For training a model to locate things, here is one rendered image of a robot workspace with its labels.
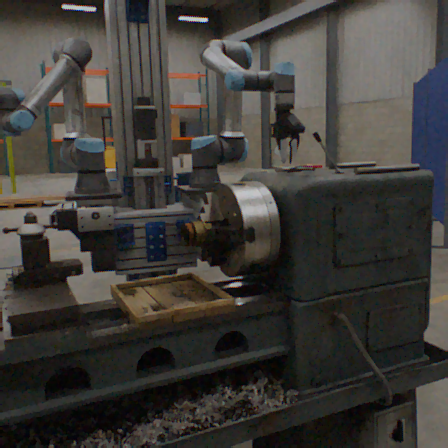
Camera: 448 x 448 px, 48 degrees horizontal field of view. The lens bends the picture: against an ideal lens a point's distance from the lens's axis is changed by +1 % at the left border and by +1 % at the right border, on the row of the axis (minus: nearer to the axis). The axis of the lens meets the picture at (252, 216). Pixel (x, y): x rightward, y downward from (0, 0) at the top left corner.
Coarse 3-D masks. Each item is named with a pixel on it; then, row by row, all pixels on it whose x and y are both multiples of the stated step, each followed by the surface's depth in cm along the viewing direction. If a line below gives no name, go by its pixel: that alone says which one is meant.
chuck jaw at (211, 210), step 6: (216, 192) 170; (204, 198) 170; (210, 198) 168; (216, 198) 169; (204, 204) 171; (210, 204) 167; (216, 204) 168; (204, 210) 165; (210, 210) 166; (216, 210) 167; (198, 216) 165; (204, 216) 164; (210, 216) 165; (216, 216) 166; (222, 216) 167; (210, 222) 165; (216, 222) 167; (222, 222) 169; (228, 222) 171
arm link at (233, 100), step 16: (224, 48) 216; (240, 48) 219; (240, 64) 221; (224, 80) 226; (224, 96) 228; (240, 96) 227; (224, 112) 229; (240, 112) 229; (224, 128) 231; (240, 128) 232; (224, 144) 229; (240, 144) 232; (224, 160) 231; (240, 160) 235
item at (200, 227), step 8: (184, 224) 159; (192, 224) 160; (200, 224) 160; (208, 224) 162; (184, 232) 164; (192, 232) 158; (200, 232) 158; (184, 240) 163; (192, 240) 158; (200, 240) 159
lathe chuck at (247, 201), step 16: (224, 192) 164; (240, 192) 158; (256, 192) 160; (224, 208) 165; (240, 208) 154; (256, 208) 156; (224, 224) 171; (240, 224) 155; (256, 224) 154; (256, 240) 155; (224, 256) 169; (240, 256) 157; (256, 256) 157; (224, 272) 170; (240, 272) 160; (256, 272) 165
